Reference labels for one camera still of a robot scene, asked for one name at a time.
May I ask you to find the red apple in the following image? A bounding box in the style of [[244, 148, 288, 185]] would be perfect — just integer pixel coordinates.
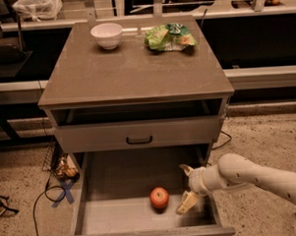
[[149, 187, 169, 209]]

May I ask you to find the grey top drawer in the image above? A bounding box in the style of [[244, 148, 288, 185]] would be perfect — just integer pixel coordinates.
[[53, 116, 223, 153]]

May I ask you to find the blue tape cross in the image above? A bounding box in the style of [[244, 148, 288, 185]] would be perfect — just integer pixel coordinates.
[[52, 180, 74, 207]]

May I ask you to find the white ceramic bowl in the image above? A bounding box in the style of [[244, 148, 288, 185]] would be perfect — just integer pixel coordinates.
[[90, 23, 123, 50]]

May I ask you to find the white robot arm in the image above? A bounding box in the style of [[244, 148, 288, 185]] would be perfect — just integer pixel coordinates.
[[176, 153, 296, 215]]

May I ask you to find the black chair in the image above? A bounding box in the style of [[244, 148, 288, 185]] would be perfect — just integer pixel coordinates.
[[0, 4, 32, 79]]

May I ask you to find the black cable left floor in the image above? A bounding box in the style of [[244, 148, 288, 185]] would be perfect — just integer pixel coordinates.
[[30, 174, 69, 236]]

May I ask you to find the black cable floor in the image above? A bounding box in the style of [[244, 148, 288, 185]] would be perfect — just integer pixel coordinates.
[[30, 174, 69, 236], [210, 129, 233, 151]]

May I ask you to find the wire basket with items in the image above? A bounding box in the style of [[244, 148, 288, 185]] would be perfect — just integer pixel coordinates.
[[42, 142, 80, 181]]

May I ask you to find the open grey middle drawer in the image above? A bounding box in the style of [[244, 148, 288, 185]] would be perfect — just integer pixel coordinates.
[[70, 146, 235, 236]]

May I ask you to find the black drawer handle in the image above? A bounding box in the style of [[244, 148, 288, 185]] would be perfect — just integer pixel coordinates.
[[125, 136, 152, 146]]

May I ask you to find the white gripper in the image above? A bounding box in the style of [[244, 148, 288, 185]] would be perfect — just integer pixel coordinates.
[[176, 163, 211, 215]]

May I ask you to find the black strap on floor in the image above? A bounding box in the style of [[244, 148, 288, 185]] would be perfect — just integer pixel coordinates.
[[0, 194, 23, 220]]

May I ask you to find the grey drawer cabinet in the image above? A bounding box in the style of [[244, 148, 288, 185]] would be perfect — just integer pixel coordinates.
[[33, 13, 242, 236]]

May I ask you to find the white plastic bag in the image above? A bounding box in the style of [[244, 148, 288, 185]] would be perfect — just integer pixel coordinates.
[[12, 0, 62, 22]]

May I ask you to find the black cable right floor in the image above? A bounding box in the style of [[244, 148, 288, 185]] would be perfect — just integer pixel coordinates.
[[210, 129, 233, 151]]

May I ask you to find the green chip bag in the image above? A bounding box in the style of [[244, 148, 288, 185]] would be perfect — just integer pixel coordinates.
[[145, 24, 197, 51]]

